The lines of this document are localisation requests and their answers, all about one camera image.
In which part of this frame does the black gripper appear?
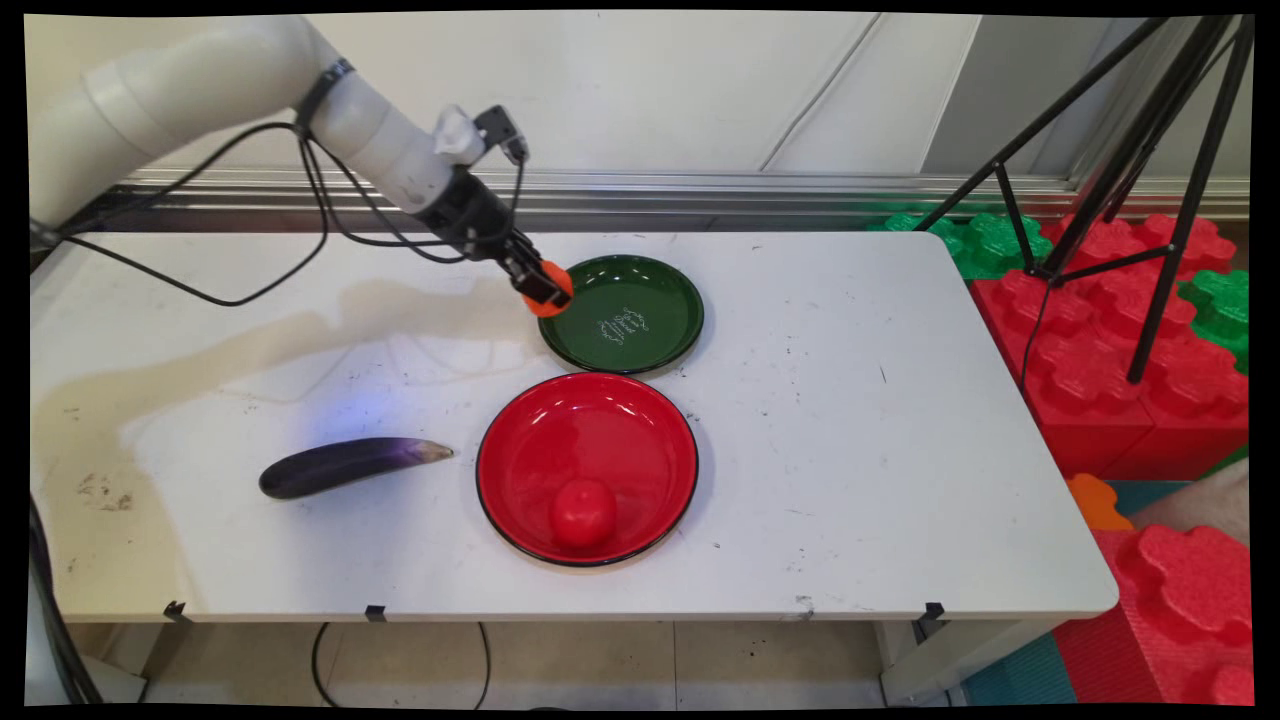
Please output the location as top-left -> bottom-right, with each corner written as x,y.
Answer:
413,166 -> 569,307

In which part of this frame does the orange toy fruit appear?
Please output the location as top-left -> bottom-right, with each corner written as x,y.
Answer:
521,258 -> 577,320

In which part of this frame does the green plate with white print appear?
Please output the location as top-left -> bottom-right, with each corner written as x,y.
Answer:
537,254 -> 706,376

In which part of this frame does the red plate with black rim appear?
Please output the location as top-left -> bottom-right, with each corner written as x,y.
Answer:
475,371 -> 701,569

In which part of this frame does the red toy tomato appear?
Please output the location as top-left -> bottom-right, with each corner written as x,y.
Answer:
549,479 -> 619,550

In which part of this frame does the purple toy eggplant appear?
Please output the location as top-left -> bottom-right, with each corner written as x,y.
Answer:
258,436 -> 456,501

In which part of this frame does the green foam block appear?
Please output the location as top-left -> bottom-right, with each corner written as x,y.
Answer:
868,208 -> 1055,283
1177,268 -> 1251,377

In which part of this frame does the large red foam block stack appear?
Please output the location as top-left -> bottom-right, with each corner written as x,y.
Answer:
970,212 -> 1250,483

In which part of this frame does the white table leg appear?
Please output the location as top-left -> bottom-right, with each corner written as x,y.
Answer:
878,617 -> 1063,707

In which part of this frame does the orange foam block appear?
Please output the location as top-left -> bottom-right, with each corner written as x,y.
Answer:
1064,472 -> 1137,532

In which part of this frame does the black tripod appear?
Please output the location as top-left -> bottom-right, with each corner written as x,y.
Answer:
912,14 -> 1255,386

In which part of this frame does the teal foam floor mat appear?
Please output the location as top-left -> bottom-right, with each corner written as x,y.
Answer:
960,630 -> 1079,707

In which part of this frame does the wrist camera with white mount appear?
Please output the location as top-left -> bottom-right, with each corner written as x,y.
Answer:
431,103 -> 530,168

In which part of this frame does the aluminium wall rail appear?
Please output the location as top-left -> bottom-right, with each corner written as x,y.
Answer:
92,166 -> 1251,233

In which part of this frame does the black floor cable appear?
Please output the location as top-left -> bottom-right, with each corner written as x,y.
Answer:
310,621 -> 493,710

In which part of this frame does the black cable bundle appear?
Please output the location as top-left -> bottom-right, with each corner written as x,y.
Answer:
28,495 -> 106,707

